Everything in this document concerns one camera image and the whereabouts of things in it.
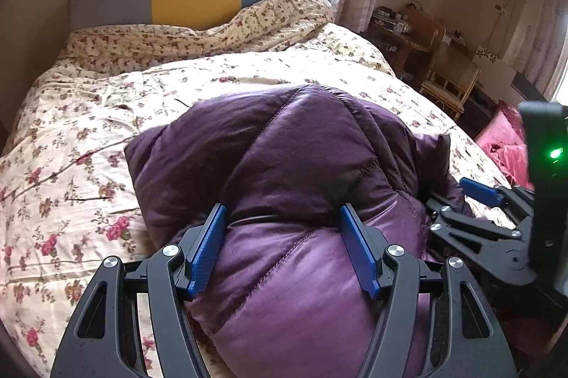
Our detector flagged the pink satin cloth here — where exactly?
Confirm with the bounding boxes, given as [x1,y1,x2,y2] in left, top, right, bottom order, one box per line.
[476,102,534,189]

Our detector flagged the pale side curtain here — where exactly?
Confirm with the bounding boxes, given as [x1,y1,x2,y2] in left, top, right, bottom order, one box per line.
[501,0,568,97]

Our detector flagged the purple down jacket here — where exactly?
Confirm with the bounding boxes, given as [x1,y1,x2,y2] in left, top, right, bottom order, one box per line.
[124,85,475,378]

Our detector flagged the white floral box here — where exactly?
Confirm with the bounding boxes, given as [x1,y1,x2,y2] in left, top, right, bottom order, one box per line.
[474,45,503,61]

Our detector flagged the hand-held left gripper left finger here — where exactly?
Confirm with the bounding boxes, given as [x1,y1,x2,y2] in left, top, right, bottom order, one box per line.
[50,202,229,378]

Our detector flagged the wooden desk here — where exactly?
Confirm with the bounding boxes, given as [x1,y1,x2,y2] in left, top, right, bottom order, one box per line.
[367,7,445,77]

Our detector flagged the floral bed sheet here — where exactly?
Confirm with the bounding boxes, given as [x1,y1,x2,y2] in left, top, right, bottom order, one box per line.
[0,23,515,378]

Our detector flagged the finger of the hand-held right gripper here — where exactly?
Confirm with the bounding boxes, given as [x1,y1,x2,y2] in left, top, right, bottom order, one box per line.
[426,196,535,268]
[459,177,535,223]

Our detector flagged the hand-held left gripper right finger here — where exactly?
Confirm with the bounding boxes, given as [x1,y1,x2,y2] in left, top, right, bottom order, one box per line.
[339,204,518,378]

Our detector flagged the wooden chair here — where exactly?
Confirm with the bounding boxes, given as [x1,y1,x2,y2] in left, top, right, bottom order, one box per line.
[419,27,483,122]

